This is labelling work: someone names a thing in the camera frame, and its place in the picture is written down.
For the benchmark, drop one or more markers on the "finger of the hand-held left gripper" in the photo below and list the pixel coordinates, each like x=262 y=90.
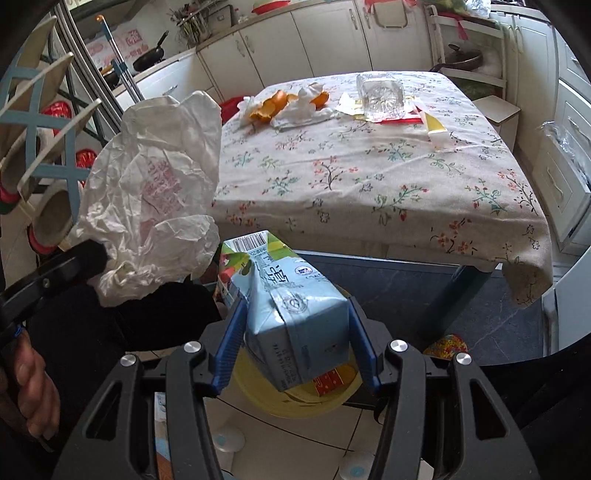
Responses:
x=69 y=272

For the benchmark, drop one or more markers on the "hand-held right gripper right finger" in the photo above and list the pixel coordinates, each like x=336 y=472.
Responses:
x=364 y=350

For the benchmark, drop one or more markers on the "clear plastic bag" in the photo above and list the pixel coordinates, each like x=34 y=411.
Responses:
x=570 y=147

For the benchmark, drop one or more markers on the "grey metal folding frame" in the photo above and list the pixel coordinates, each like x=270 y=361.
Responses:
x=87 y=69

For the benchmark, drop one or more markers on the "white round puck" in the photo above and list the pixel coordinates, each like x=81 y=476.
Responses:
x=227 y=438
x=355 y=466

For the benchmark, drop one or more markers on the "white tissue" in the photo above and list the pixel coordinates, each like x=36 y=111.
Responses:
x=300 y=114

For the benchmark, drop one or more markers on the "bag of green vegetables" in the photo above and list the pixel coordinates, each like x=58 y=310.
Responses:
x=466 y=5

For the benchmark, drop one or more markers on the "red cloth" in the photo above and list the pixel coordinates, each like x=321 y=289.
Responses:
x=461 y=27

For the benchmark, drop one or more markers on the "yellow plastic bin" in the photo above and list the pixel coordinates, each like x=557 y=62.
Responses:
x=295 y=406

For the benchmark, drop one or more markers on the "red basin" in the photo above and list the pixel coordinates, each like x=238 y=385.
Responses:
x=270 y=7

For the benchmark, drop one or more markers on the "red lined waste bin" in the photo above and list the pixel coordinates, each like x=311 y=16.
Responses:
x=230 y=108

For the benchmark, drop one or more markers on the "white plastic bag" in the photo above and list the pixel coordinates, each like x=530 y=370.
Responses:
x=152 y=184

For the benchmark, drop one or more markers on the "cream paper wrapper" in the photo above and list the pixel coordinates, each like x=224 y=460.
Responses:
x=347 y=104

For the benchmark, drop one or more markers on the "large orange peel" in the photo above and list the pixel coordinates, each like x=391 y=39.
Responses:
x=268 y=111

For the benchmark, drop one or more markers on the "utensil rack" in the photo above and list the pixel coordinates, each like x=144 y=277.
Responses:
x=191 y=25

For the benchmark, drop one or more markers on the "white storage cart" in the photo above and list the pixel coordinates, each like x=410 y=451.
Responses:
x=478 y=78

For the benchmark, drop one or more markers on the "clear plastic container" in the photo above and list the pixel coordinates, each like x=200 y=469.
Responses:
x=381 y=99

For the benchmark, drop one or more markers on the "red printed cushion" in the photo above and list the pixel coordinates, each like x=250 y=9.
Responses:
x=57 y=114
x=85 y=161

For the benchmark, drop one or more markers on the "blue dustpan with broom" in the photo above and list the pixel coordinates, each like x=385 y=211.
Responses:
x=115 y=60

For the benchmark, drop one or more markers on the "red paper card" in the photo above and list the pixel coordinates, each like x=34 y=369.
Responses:
x=401 y=121

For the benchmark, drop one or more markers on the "white hanging bin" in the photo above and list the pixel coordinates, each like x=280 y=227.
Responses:
x=388 y=16

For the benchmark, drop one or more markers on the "pale blue carton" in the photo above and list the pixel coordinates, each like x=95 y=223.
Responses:
x=161 y=429

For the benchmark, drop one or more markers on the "colourful patterned bag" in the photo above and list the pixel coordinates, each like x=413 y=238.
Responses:
x=445 y=346

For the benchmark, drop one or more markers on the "light blue milk carton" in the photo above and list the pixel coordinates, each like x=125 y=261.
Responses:
x=286 y=314

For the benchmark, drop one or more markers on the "person's dark clothing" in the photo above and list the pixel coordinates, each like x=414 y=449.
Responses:
x=115 y=323

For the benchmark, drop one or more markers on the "black wok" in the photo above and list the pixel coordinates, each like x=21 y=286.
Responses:
x=150 y=57

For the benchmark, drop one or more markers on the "white blue folding chair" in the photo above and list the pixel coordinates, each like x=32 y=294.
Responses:
x=46 y=221
x=41 y=55

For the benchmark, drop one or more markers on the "yellow paper wrapper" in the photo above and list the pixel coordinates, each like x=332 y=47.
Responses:
x=435 y=127

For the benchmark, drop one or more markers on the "dark lidded wok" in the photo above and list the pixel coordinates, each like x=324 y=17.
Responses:
x=464 y=60

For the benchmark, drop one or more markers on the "white low stool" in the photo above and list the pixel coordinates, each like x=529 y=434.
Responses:
x=496 y=110

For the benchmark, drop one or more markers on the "person's left hand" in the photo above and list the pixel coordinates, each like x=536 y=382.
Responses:
x=34 y=387

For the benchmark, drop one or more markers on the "floral tablecloth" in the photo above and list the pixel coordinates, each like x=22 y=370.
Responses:
x=369 y=175

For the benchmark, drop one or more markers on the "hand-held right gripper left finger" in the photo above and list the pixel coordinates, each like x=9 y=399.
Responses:
x=228 y=346

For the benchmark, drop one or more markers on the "small orange peel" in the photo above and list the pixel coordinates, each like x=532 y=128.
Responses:
x=321 y=98

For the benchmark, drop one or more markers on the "red patterned small box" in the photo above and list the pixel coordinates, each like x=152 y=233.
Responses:
x=330 y=383

